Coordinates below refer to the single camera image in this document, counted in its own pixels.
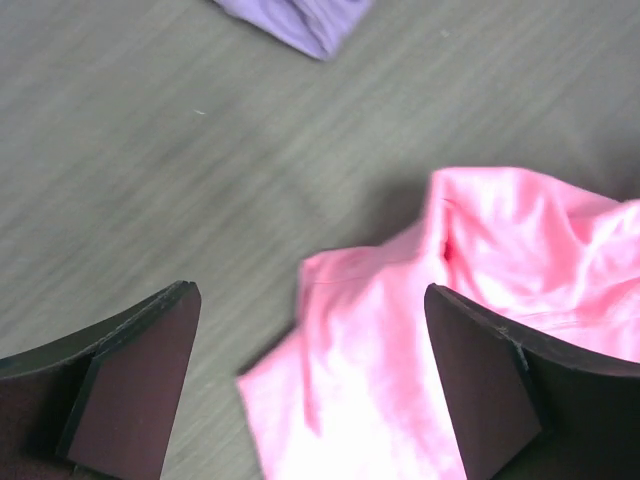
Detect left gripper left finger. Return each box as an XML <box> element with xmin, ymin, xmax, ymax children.
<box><xmin>1</xmin><ymin>281</ymin><xmax>201</xmax><ymax>479</ymax></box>

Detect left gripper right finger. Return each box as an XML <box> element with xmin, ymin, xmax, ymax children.
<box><xmin>424</xmin><ymin>284</ymin><xmax>639</xmax><ymax>480</ymax></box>

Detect lavender folded t shirt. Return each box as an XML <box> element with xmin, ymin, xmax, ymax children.
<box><xmin>216</xmin><ymin>0</ymin><xmax>374</xmax><ymax>61</ymax></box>

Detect pink t shirt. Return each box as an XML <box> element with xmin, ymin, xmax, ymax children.
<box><xmin>237</xmin><ymin>167</ymin><xmax>639</xmax><ymax>480</ymax></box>

